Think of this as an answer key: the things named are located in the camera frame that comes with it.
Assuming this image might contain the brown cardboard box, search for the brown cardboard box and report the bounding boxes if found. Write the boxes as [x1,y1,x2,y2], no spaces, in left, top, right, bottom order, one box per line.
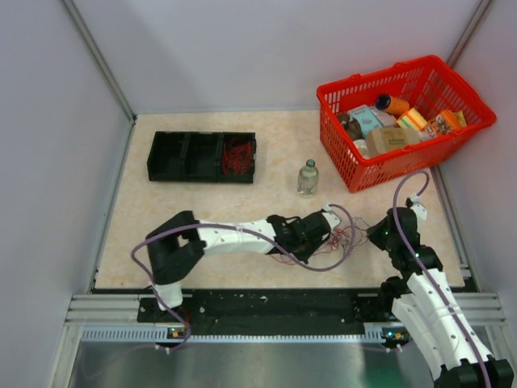
[365,127,419,158]

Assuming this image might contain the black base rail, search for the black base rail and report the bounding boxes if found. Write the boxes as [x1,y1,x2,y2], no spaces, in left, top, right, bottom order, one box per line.
[137,286,409,336]

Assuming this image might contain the orange bottle with dark cap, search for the orange bottle with dark cap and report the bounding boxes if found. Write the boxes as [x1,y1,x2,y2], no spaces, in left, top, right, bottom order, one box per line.
[375,94,410,116]

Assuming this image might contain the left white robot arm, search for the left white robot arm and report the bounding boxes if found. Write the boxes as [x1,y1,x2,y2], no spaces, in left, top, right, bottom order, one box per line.
[146,209,341,321]

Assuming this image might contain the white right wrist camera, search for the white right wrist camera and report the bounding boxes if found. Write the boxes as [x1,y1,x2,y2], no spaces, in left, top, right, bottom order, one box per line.
[406,194,428,221]

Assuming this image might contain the red white purple wires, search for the red white purple wires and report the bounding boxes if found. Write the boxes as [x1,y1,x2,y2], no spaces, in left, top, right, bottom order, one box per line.
[270,216,372,266]

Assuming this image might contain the black three-compartment tray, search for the black three-compartment tray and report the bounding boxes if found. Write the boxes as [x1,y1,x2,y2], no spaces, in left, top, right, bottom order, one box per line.
[147,131,257,183]

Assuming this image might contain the yellow sponge pack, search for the yellow sponge pack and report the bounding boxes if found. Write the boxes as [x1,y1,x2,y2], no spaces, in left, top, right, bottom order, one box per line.
[397,108,427,132]

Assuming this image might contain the brown round item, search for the brown round item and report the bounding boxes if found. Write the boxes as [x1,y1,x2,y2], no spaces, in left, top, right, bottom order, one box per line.
[336,112,363,141]

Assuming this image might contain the red plastic shopping basket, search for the red plastic shopping basket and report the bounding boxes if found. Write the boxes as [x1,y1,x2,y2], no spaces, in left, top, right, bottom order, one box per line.
[317,55,497,192]

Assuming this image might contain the light blue package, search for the light blue package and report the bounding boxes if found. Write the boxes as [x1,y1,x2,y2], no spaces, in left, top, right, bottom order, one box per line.
[347,104,382,137]

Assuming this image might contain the orange snack packet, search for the orange snack packet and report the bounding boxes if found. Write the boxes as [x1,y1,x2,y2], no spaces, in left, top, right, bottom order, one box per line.
[423,110,462,137]

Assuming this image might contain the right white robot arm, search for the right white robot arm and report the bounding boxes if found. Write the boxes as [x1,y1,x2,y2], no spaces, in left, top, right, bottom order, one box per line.
[367,207,515,387]

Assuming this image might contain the clear glass soda bottle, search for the clear glass soda bottle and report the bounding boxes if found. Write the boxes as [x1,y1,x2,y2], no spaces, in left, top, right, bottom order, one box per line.
[297,159,319,196]

